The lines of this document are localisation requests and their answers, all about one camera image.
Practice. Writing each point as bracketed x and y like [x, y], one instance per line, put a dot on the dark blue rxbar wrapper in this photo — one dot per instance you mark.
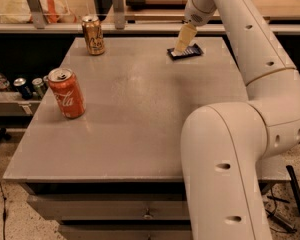
[190, 51]

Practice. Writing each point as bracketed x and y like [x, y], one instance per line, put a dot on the grey upper cabinet drawer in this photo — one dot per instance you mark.
[90, 207]

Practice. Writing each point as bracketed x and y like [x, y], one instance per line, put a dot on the gold lacroix can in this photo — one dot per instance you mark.
[93, 35]

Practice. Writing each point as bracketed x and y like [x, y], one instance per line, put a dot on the left metal railing bracket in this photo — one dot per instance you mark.
[38, 18]

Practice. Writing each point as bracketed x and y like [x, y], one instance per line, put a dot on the grey cabinet drawer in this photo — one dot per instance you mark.
[90, 207]
[127, 232]

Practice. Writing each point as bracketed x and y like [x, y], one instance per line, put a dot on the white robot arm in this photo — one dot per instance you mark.
[222, 142]

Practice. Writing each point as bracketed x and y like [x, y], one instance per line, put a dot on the dark blue soda can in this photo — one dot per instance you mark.
[22, 86]

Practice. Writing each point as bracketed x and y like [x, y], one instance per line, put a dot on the clear plastic water bottle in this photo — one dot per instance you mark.
[4, 84]

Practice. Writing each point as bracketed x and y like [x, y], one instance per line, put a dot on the orange white plastic bag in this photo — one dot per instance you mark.
[18, 12]

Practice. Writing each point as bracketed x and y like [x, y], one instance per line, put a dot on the metal railing bracket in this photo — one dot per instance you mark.
[38, 18]
[118, 13]

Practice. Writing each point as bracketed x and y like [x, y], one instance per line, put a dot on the middle metal railing bracket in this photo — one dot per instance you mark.
[118, 13]

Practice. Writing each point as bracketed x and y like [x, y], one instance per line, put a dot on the grey lower cabinet drawer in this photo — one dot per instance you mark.
[127, 232]

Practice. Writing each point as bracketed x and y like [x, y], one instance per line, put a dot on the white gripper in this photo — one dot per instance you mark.
[194, 17]

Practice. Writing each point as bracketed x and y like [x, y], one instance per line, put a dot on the green soda can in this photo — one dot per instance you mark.
[39, 86]

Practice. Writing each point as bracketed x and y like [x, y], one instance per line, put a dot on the red coca-cola can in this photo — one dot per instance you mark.
[65, 87]

